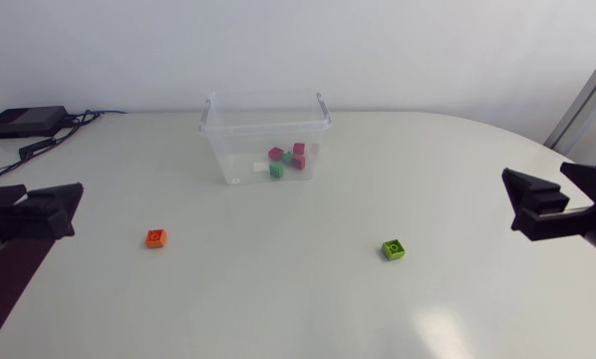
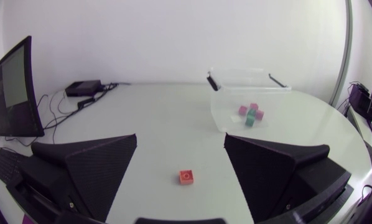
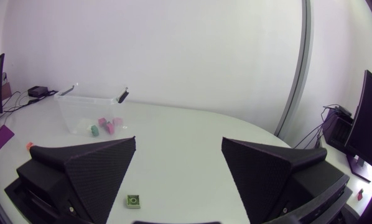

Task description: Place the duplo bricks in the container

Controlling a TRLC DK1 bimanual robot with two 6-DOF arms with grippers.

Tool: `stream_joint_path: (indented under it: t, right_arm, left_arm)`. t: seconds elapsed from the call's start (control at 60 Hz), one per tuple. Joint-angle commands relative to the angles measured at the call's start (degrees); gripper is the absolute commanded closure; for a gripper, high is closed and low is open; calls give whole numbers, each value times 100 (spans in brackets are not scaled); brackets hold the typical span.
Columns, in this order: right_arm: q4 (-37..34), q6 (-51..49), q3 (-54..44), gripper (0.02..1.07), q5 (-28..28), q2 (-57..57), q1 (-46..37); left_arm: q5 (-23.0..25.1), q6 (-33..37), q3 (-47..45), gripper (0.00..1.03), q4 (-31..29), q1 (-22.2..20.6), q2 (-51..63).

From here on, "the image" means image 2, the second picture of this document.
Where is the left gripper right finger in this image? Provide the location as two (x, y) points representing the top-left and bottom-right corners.
(223, 133), (352, 223)

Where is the clear plastic container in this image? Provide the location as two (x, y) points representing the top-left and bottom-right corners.
(206, 66), (292, 134)

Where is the black power cable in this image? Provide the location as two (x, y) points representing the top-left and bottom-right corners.
(44, 82), (119, 130)

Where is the black keyboard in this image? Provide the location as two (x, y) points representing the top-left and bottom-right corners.
(0, 147), (29, 185)

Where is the thin black cable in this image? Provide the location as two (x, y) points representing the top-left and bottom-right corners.
(36, 90), (69, 145)

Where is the red toy brick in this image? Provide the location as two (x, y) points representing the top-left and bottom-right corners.
(179, 169), (195, 186)

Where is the black power brick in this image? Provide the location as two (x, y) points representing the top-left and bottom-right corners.
(64, 80), (103, 98)

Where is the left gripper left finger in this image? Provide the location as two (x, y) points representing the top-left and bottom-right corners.
(14, 134), (137, 223)

